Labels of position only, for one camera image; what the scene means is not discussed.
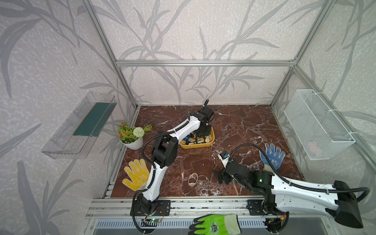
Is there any clear acrylic wall shelf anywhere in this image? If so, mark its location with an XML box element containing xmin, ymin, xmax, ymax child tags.
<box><xmin>42</xmin><ymin>92</ymin><xmax>117</xmax><ymax>159</ymax></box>

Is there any yellow work glove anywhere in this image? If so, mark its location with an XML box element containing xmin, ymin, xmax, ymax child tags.
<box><xmin>122</xmin><ymin>159</ymin><xmax>149</xmax><ymax>191</ymax></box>

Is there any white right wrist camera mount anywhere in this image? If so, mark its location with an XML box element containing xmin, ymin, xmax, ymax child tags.
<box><xmin>218</xmin><ymin>151</ymin><xmax>232</xmax><ymax>168</ymax></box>

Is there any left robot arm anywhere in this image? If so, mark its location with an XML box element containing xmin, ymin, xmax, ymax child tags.
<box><xmin>130</xmin><ymin>99</ymin><xmax>214</xmax><ymax>216</ymax></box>

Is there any potted artificial flower plant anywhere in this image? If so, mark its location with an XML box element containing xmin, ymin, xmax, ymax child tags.
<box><xmin>117</xmin><ymin>122</ymin><xmax>152</xmax><ymax>150</ymax></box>

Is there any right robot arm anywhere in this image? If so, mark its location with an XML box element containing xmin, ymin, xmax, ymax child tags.
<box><xmin>216</xmin><ymin>144</ymin><xmax>370</xmax><ymax>229</ymax></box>

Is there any green work glove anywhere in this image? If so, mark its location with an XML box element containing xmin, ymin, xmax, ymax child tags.
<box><xmin>188</xmin><ymin>214</ymin><xmax>241</xmax><ymax>235</ymax></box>

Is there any blue dotted work glove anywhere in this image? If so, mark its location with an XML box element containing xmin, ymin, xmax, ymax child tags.
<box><xmin>259</xmin><ymin>144</ymin><xmax>286</xmax><ymax>172</ymax></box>

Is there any aluminium frame post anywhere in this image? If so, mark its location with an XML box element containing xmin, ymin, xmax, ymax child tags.
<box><xmin>83</xmin><ymin>0</ymin><xmax>138</xmax><ymax>109</ymax></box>

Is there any yellow plastic storage box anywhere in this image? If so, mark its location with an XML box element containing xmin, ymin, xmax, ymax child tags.
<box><xmin>179</xmin><ymin>128</ymin><xmax>215</xmax><ymax>149</ymax></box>

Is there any horizontal aluminium frame bar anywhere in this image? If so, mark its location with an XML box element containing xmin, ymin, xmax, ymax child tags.
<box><xmin>116</xmin><ymin>60</ymin><xmax>295</xmax><ymax>67</ymax></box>

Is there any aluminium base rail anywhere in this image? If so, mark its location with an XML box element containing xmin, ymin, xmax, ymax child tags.
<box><xmin>85</xmin><ymin>196</ymin><xmax>333</xmax><ymax>219</ymax></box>

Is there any white wire mesh basket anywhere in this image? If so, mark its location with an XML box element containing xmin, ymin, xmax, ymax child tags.
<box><xmin>284</xmin><ymin>89</ymin><xmax>355</xmax><ymax>161</ymax></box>

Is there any blue translucent watch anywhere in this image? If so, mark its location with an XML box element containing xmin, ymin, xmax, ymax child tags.
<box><xmin>183</xmin><ymin>135</ymin><xmax>191</xmax><ymax>145</ymax></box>

